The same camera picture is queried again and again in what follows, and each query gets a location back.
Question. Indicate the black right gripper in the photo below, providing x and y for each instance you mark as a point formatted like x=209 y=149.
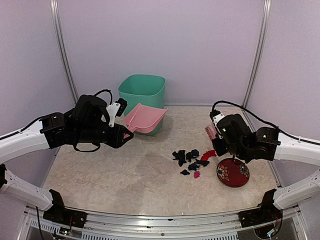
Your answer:
x=220 y=150

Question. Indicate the aluminium front rail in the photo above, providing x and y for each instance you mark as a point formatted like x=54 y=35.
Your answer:
x=111 y=226

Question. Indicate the black paper scrap cluster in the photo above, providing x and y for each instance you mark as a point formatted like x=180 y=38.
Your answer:
x=180 y=156

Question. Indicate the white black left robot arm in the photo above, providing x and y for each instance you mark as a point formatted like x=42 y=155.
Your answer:
x=91 y=121

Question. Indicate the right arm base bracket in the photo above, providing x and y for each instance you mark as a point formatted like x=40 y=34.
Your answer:
x=265 y=212

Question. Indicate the pink plastic dustpan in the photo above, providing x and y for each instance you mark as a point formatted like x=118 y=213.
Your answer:
x=144 y=119

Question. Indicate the dark blue paper scrap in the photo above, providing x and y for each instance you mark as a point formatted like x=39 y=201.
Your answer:
x=193 y=154

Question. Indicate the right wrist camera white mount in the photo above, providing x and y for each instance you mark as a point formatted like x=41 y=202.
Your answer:
x=216 y=116

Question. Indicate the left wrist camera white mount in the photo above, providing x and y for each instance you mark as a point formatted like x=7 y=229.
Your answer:
x=116 y=109

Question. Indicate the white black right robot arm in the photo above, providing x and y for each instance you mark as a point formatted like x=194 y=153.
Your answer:
x=233 y=136

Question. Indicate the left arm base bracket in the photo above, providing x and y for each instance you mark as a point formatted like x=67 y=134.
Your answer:
x=58 y=213

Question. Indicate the red floral plate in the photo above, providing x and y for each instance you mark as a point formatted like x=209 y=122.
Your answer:
x=233 y=172

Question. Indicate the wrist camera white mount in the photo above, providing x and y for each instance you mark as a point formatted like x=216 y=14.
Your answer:
x=216 y=116
x=116 y=109

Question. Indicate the small black paper scrap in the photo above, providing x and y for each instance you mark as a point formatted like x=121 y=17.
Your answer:
x=185 y=172

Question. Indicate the right aluminium frame post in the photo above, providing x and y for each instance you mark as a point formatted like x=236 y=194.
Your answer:
x=259 y=52

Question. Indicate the pink plastic hand brush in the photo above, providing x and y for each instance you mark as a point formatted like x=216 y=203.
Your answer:
x=211 y=132

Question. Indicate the red paper scrap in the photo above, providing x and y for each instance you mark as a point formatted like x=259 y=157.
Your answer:
x=207 y=155

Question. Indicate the left aluminium frame post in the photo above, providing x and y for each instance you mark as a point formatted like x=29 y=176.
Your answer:
x=54 y=6

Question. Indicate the aluminium frame post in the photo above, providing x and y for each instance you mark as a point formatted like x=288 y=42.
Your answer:
x=259 y=52
x=54 y=6

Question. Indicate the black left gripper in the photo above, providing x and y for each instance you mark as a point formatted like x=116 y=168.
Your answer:
x=116 y=141

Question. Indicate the small magenta paper scrap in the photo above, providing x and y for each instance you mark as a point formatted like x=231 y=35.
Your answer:
x=196 y=174

